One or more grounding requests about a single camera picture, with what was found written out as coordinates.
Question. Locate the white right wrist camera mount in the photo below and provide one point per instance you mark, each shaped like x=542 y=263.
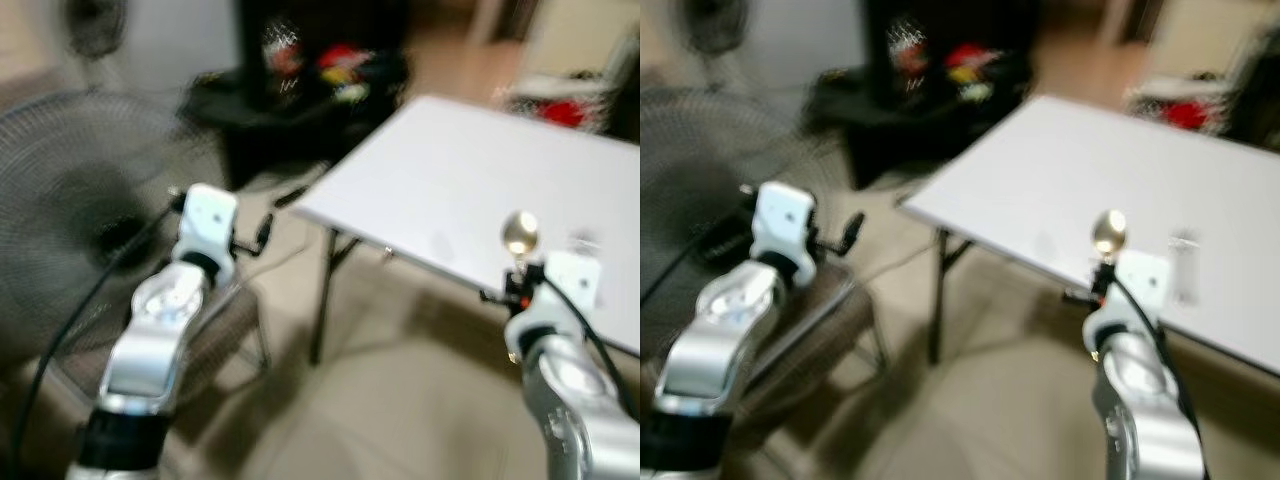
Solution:
x=572 y=280
x=1142 y=280

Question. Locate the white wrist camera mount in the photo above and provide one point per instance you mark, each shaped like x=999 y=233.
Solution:
x=572 y=280
x=782 y=222
x=1142 y=280
x=208 y=222

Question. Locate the black cabinet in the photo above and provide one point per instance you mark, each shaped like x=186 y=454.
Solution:
x=628 y=100
x=1258 y=100

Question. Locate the clear drinking glass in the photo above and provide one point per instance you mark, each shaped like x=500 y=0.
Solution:
x=583 y=240
x=1185 y=265

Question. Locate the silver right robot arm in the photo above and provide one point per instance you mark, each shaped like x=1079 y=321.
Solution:
x=1140 y=400
x=575 y=400

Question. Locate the black folding table leg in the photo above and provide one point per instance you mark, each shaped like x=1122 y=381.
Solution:
x=938 y=300
x=325 y=300

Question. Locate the golden metal spoon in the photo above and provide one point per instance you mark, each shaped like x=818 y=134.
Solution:
x=1109 y=233
x=520 y=233

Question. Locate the large black standing fan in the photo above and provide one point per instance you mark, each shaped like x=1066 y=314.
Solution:
x=690 y=180
x=70 y=200

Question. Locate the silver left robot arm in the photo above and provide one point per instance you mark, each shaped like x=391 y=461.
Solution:
x=720 y=330
x=155 y=330

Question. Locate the black shirt with white print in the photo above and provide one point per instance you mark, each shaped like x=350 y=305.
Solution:
x=895 y=40
x=270 y=40

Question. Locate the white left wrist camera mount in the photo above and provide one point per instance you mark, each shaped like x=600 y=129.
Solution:
x=208 y=222
x=782 y=222

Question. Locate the small black standing fan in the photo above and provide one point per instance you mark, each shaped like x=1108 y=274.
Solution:
x=720 y=25
x=95 y=25

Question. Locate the black armchair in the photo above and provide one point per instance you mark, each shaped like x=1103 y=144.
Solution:
x=880 y=120
x=260 y=120

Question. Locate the red and white bag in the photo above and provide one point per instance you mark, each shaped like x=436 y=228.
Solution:
x=560 y=108
x=1185 y=112

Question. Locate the red yellow green plush toy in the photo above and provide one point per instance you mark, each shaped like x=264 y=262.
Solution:
x=972 y=60
x=345 y=60

